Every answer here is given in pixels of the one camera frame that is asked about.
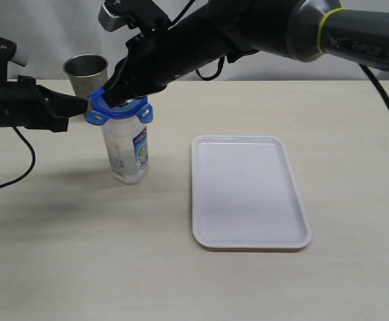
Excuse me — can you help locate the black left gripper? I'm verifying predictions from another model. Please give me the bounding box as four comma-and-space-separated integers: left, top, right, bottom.
17, 76, 88, 132

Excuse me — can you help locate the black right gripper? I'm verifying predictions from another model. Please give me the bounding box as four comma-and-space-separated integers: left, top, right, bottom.
103, 23, 221, 108

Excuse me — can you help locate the blue container lid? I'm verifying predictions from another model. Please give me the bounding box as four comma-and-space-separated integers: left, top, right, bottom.
86, 87, 154, 126

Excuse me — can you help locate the stainless steel cup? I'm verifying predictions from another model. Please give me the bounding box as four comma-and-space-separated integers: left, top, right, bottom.
63, 54, 108, 100

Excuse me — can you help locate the clear plastic container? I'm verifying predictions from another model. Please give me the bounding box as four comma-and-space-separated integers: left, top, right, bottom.
100, 116, 148, 185

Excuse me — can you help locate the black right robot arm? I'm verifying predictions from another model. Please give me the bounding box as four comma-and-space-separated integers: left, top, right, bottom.
98, 0, 389, 107

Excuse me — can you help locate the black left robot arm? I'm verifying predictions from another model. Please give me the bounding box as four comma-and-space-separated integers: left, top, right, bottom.
0, 37, 88, 132

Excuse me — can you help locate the white rectangular tray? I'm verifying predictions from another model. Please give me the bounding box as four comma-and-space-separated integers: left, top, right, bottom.
191, 135, 311, 252

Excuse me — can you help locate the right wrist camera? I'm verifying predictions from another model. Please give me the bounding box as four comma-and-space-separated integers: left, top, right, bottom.
98, 0, 170, 33

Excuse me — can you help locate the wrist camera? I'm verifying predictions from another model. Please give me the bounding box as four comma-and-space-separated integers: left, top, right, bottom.
0, 37, 29, 67
98, 0, 170, 33

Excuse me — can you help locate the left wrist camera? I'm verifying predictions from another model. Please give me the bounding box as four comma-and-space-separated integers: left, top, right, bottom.
0, 37, 29, 67

